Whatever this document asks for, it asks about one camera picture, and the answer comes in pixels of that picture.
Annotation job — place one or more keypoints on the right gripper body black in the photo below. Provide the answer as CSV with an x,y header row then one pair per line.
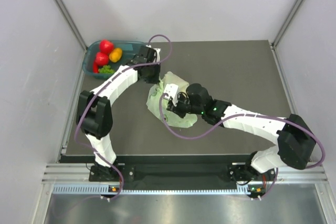
x,y
181,107

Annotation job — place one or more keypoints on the green fake grapes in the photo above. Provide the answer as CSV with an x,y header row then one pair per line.
x,y
106,70

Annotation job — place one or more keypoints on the red fake chili pepper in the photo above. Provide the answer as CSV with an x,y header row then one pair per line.
x,y
95,68

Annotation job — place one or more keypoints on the aluminium frame rail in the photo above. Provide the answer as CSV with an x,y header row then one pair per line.
x,y
66,173

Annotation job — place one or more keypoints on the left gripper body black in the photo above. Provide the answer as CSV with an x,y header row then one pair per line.
x,y
151,74

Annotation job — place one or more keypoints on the upper red fake apple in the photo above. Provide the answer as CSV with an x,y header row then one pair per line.
x,y
106,47

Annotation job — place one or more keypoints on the grey slotted cable duct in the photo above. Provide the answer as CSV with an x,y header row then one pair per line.
x,y
69,189

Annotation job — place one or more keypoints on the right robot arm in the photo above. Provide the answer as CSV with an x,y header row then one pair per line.
x,y
292,139

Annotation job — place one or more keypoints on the orange fake fruit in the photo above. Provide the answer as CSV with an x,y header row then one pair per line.
x,y
115,55

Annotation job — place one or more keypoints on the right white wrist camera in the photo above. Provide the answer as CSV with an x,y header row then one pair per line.
x,y
170,92

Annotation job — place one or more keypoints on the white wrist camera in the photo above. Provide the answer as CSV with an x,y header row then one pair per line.
x,y
170,92
157,55

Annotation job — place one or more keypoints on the light green plastic bag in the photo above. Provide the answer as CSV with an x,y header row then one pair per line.
x,y
154,95

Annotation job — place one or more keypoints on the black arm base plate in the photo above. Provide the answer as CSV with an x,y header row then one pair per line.
x,y
139,172

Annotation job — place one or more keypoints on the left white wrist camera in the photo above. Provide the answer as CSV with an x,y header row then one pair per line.
x,y
157,55

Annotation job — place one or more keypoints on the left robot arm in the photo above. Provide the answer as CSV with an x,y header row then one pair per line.
x,y
94,115

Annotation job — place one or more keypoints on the teal plastic basket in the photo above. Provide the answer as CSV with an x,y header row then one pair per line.
x,y
129,50

